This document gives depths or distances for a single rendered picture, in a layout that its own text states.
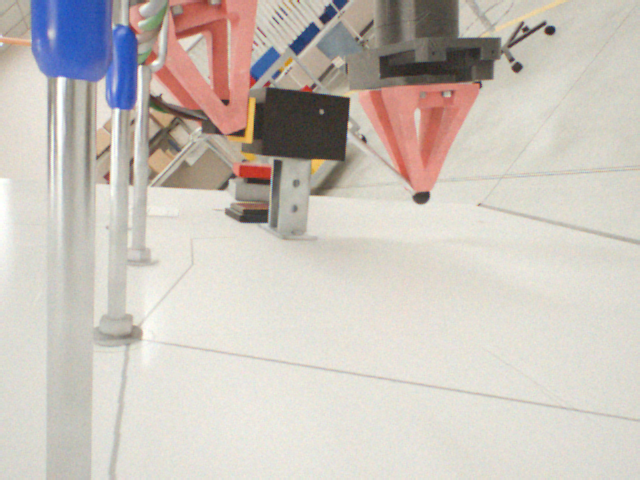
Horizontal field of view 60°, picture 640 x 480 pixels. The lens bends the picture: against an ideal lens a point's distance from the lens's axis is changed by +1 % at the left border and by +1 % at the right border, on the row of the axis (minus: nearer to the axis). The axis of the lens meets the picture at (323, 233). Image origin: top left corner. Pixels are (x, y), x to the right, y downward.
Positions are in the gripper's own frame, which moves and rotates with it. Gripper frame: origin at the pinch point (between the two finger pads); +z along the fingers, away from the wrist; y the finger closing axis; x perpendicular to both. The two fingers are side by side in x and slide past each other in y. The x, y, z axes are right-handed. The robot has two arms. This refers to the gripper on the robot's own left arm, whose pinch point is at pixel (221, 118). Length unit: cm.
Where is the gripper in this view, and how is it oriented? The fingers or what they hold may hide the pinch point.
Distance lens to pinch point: 34.2
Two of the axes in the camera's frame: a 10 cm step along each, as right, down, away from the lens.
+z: 3.0, 9.0, 3.1
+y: 4.5, 1.5, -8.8
